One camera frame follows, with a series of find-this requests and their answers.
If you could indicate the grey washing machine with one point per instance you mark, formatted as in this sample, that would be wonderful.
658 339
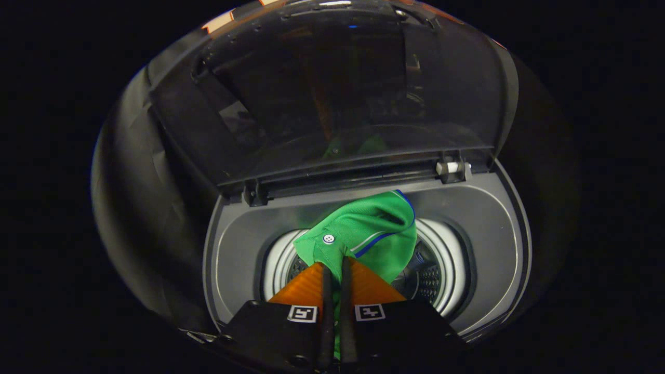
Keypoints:
493 234

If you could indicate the dark transparent washing machine lid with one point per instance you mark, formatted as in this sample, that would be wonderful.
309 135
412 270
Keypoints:
337 104

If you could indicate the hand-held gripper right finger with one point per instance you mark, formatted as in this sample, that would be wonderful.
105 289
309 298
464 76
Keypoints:
347 322

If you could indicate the green polo shirt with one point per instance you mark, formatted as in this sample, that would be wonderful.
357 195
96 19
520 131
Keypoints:
374 223

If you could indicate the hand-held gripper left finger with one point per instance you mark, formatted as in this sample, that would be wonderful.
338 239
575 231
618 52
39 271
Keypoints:
326 322

